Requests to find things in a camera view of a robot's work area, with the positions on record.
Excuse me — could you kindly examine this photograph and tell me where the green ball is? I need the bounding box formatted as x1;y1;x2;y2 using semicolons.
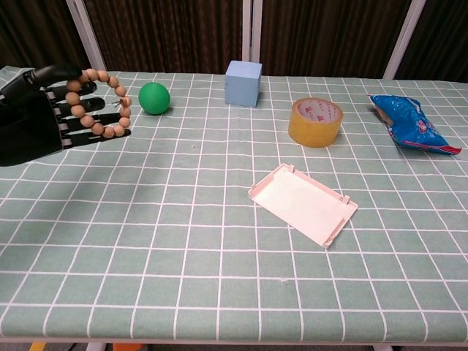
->
137;82;172;116

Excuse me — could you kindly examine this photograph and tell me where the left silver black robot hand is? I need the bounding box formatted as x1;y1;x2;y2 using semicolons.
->
0;64;132;167

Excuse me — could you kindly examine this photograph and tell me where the pink plastic tray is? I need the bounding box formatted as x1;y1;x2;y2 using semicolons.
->
247;162;359;250

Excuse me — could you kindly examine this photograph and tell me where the yellow packing tape roll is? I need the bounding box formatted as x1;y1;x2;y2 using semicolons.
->
287;97;344;148

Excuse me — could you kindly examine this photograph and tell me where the white table frame bar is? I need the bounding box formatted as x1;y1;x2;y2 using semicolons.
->
0;336;468;347

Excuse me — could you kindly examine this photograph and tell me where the green checked tablecloth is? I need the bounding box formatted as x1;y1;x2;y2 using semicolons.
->
0;65;468;343

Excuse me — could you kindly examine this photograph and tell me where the wooden bead bracelet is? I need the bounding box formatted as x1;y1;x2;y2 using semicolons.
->
64;68;133;139

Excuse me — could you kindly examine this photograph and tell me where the dark brown curtain panel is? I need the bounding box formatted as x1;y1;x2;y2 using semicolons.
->
83;0;244;74
396;0;468;83
0;0;92;70
260;0;413;78

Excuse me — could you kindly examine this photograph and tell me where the white slanted frame post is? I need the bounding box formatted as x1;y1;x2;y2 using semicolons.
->
65;0;107;72
382;0;428;80

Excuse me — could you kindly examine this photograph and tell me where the white upright frame post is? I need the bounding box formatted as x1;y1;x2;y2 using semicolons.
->
241;0;253;63
252;0;263;63

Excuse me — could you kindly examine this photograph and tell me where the blue snack bag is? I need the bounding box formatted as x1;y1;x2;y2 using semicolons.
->
368;94;462;156

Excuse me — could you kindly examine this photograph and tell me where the light blue cube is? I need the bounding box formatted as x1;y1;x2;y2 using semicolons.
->
224;60;263;108

